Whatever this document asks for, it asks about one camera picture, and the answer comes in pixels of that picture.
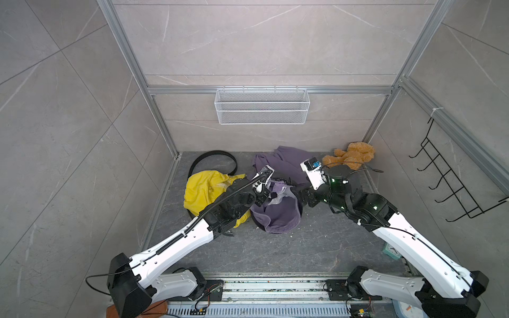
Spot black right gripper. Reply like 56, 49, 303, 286
290, 175, 349, 215

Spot yellow trousers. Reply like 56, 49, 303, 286
184, 170, 251, 228

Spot purple garment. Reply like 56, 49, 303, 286
251, 146, 313, 234

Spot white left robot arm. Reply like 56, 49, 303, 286
104, 166, 274, 317

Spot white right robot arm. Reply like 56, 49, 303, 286
300, 158, 489, 317

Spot brown teddy bear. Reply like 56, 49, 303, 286
322, 142, 375, 170

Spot small green alarm clock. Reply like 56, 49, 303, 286
383, 243, 402, 260

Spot white analog clock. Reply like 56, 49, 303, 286
392, 300, 428, 318

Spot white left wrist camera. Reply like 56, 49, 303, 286
253, 165, 274, 193

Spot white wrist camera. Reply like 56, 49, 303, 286
253, 165, 274, 193
300, 157, 326, 190

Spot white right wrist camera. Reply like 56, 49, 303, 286
300, 157, 326, 190

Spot white wire mesh basket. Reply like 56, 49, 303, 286
214, 88, 310, 125

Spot metal base rail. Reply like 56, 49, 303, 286
167, 272, 396, 317

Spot black wire hook rack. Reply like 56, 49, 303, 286
408, 119, 508, 223

